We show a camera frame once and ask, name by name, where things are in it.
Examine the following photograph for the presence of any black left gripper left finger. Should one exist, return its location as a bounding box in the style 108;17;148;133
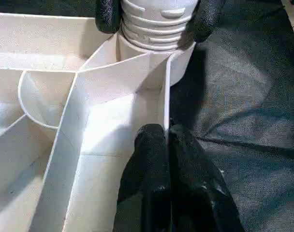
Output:
114;123;172;232

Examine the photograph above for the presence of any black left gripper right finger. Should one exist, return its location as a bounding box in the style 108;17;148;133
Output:
167;122;246;232

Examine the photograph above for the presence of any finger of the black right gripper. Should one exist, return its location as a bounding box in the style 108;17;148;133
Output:
94;0;121;34
187;0;227;44

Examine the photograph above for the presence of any white plastic table leg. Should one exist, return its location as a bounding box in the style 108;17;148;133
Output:
119;0;201;52

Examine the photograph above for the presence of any white plastic table top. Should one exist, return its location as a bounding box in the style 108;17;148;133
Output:
0;12;196;232

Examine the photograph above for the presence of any black glossy mat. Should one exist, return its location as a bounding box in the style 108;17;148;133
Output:
0;0;294;232

